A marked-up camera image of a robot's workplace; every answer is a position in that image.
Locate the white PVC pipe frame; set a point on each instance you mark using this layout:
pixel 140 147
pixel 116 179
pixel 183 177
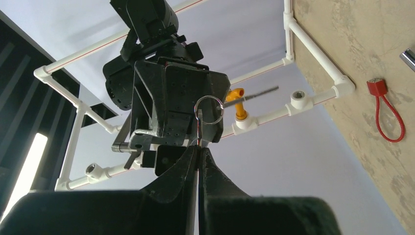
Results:
pixel 299 102

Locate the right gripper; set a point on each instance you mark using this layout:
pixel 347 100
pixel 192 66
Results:
pixel 169 102

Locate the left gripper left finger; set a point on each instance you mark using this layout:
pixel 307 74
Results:
pixel 166 206

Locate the orange faucet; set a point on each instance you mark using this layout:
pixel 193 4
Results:
pixel 234 98

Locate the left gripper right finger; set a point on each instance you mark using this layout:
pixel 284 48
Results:
pixel 225 209

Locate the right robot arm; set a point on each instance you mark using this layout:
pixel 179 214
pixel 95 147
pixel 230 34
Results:
pixel 153 34

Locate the green cable lock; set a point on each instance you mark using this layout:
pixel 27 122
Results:
pixel 408 57

